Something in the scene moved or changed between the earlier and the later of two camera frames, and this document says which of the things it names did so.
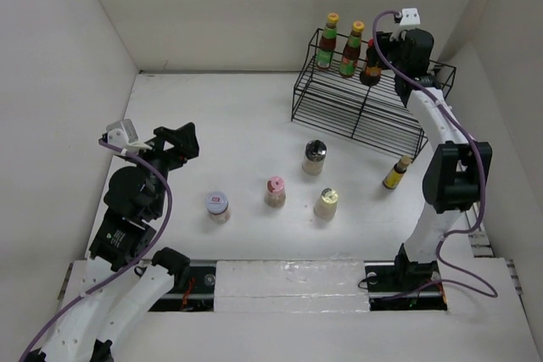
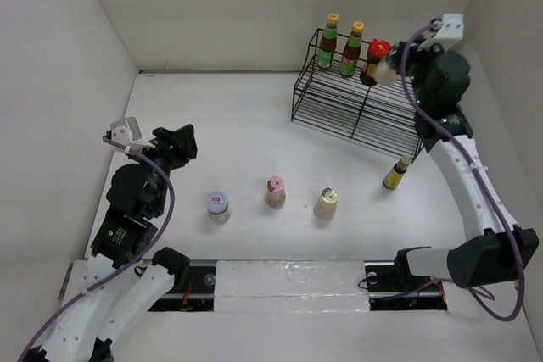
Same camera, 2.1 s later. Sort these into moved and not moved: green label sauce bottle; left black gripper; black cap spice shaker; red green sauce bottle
Moved: black cap spice shaker
Not moved: red green sauce bottle; green label sauce bottle; left black gripper
